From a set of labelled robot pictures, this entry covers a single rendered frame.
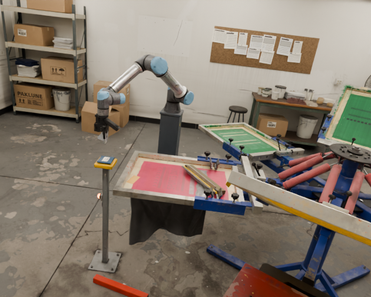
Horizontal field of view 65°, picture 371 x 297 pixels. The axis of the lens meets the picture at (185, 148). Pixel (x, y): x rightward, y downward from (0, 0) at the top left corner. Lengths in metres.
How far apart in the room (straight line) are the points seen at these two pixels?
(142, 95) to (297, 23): 3.04
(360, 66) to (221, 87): 2.47
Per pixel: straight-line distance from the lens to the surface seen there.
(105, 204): 2.36
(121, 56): 5.79
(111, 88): 2.17
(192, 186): 1.94
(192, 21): 5.55
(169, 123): 2.57
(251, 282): 1.19
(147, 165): 2.15
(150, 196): 1.75
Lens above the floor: 1.94
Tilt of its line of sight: 23 degrees down
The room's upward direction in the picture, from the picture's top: 7 degrees clockwise
